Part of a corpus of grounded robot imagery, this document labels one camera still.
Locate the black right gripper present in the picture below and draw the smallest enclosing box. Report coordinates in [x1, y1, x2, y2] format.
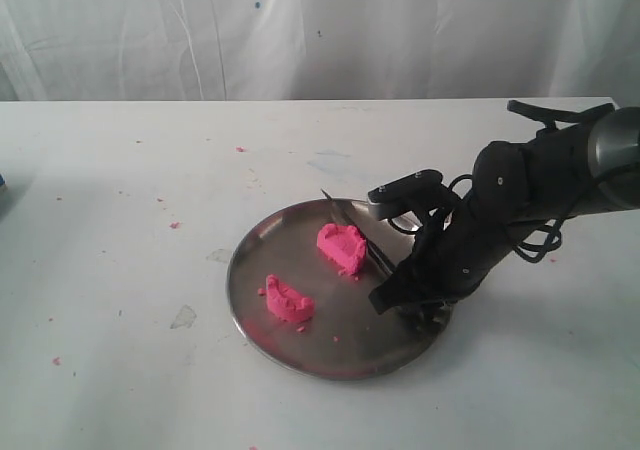
[368, 194, 515, 335]

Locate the black kitchen knife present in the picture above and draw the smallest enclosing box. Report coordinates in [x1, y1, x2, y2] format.
[319, 187, 441, 334]

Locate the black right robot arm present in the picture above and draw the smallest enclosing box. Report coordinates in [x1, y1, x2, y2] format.
[368, 100, 639, 316]

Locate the pink clay cut piece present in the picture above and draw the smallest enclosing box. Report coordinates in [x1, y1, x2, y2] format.
[266, 275, 315, 324]

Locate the round steel plate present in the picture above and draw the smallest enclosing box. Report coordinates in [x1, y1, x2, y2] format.
[227, 199, 444, 380]

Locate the white backdrop sheet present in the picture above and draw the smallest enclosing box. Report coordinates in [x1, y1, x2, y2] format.
[1, 0, 639, 105]

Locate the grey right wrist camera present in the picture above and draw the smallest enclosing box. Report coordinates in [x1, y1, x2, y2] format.
[367, 169, 446, 221]

